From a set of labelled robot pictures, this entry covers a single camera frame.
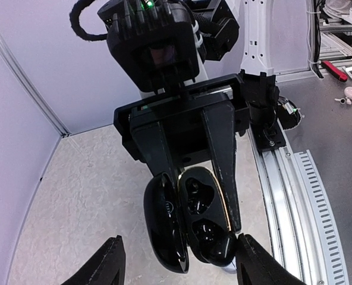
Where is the aluminium front rail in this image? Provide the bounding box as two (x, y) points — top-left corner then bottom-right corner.
(250, 124), (351, 285)

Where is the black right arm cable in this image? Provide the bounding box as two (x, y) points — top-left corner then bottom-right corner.
(68, 0), (110, 42)

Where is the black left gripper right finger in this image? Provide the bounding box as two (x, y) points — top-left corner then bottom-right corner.
(235, 234), (304, 285)

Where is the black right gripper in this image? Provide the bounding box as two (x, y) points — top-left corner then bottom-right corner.
(113, 74), (249, 233)

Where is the left aluminium corner post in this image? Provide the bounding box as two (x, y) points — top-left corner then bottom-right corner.
(0, 33), (71, 138)

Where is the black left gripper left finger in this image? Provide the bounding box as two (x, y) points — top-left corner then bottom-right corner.
(63, 235), (126, 285)

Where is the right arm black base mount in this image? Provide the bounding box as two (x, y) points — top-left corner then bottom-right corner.
(240, 69), (303, 152)

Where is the black earbud charging case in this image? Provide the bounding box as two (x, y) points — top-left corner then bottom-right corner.
(143, 166), (236, 274)

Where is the red black hand tool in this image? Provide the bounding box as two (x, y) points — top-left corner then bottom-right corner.
(320, 61), (348, 82)

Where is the pink white earbud case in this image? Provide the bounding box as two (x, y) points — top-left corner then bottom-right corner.
(334, 87), (352, 105)

